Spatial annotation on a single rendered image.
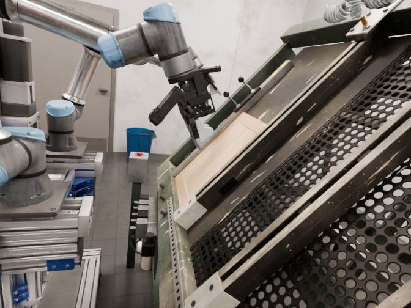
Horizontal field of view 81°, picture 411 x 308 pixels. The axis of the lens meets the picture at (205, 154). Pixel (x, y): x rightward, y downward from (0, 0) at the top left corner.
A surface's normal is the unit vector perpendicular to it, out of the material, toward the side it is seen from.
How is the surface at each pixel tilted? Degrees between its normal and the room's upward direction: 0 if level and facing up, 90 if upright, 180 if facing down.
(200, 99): 90
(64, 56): 90
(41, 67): 90
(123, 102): 90
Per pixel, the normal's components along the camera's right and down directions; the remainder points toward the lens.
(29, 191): 0.66, 0.04
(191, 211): 0.19, 0.34
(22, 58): 0.87, 0.28
